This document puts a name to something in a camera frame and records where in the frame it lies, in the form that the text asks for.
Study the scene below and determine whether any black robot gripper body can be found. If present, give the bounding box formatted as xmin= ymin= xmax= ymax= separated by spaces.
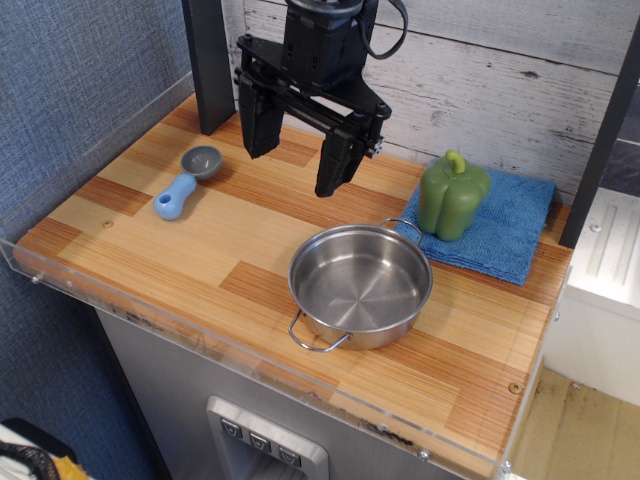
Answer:
xmin=235 ymin=1 xmax=391 ymax=157

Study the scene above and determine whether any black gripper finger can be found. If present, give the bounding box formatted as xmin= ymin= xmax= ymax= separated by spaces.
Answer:
xmin=315 ymin=129 xmax=365 ymax=197
xmin=238 ymin=72 xmax=288 ymax=159

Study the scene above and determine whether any green toy bell pepper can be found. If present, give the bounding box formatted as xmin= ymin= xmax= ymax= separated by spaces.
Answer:
xmin=417 ymin=150 xmax=491 ymax=241

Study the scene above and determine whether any stainless steel pot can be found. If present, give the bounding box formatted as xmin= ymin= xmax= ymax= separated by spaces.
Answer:
xmin=288 ymin=218 xmax=434 ymax=353

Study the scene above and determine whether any blue grey toy scoop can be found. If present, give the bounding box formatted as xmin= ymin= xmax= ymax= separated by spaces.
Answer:
xmin=153 ymin=146 xmax=223 ymax=221

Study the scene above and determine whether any blue folded cloth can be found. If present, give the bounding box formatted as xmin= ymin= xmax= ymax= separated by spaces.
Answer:
xmin=395 ymin=169 xmax=555 ymax=286

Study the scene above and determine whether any clear acrylic table guard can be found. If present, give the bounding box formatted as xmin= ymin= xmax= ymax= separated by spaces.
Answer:
xmin=1 ymin=74 xmax=570 ymax=478

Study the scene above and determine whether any grey toy fridge cabinet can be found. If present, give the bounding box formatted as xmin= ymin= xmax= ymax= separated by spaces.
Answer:
xmin=98 ymin=312 xmax=453 ymax=479

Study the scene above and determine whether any silver dispenser button panel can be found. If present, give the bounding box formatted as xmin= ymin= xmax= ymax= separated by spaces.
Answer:
xmin=206 ymin=395 xmax=330 ymax=479

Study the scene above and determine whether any white toy sink unit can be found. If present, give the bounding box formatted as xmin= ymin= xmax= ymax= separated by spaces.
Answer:
xmin=542 ymin=188 xmax=639 ymax=405

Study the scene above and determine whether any black yellow bag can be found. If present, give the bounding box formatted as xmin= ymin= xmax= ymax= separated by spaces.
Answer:
xmin=1 ymin=418 xmax=92 ymax=480

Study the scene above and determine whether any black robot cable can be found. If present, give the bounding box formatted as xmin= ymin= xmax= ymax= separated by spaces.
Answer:
xmin=357 ymin=0 xmax=410 ymax=62

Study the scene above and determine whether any dark grey left post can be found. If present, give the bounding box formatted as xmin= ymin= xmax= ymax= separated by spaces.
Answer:
xmin=182 ymin=0 xmax=236 ymax=135

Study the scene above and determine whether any dark grey post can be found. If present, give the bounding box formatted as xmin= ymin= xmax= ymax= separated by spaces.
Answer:
xmin=559 ymin=21 xmax=639 ymax=248
xmin=182 ymin=0 xmax=236 ymax=135

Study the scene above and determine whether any dark grey right post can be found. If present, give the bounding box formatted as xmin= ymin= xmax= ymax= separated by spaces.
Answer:
xmin=559 ymin=21 xmax=639 ymax=248

